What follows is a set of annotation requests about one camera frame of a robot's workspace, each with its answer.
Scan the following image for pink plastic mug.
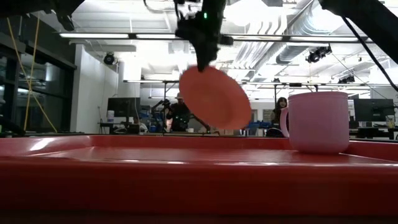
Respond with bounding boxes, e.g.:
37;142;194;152
279;91;351;155

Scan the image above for pink plastic plate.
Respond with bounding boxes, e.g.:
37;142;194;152
178;64;252;131

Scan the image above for black ceiling camera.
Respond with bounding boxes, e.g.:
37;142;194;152
103;52;116;66

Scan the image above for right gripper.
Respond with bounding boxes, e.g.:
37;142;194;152
175;17;234;73

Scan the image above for person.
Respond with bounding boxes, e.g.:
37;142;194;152
269;96;289;138
166;92;192;133

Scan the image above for yellow extension cable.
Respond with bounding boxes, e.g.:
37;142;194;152
6;15;58;134
24;16;40;132

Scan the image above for black computer monitor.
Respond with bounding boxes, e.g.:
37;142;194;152
353;98;396;123
108;97;141;118

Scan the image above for black ceiling spotlight cluster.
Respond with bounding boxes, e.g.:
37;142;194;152
338;74;356;84
305;45;333;64

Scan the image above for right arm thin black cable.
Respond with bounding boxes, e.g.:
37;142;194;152
341;16;398;91

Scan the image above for red plastic tray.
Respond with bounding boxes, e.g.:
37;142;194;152
0;134;398;218

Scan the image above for silver ventilation duct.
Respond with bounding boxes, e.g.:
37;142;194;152
275;0;327;65

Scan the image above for blue storage bins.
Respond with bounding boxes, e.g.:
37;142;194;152
248;121;272;130

